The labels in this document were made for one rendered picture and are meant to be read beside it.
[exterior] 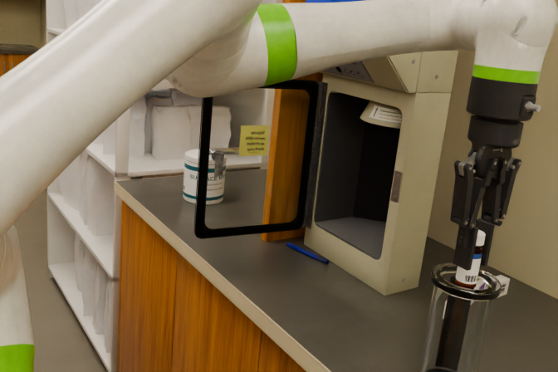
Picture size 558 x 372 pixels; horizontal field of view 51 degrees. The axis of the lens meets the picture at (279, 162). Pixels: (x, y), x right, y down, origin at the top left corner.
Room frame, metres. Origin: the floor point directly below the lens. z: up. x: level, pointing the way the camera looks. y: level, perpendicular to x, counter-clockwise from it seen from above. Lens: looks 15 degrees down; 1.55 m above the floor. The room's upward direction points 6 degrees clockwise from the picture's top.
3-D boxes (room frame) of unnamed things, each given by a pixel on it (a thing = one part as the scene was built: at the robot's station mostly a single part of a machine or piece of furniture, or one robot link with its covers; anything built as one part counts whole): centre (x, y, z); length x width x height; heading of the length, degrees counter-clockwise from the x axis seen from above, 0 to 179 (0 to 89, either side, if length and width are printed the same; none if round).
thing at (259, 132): (1.40, 0.05, 1.19); 0.30 x 0.01 x 0.40; 118
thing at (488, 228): (0.87, -0.33, 1.22); 0.03 x 0.01 x 0.07; 35
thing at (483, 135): (0.86, -0.32, 1.38); 0.08 x 0.07 x 0.09; 125
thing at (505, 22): (0.87, -0.31, 1.55); 0.13 x 0.11 x 0.14; 22
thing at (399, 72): (1.32, -0.13, 1.46); 0.32 x 0.11 x 0.10; 35
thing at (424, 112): (1.43, -0.28, 1.33); 0.32 x 0.25 x 0.77; 35
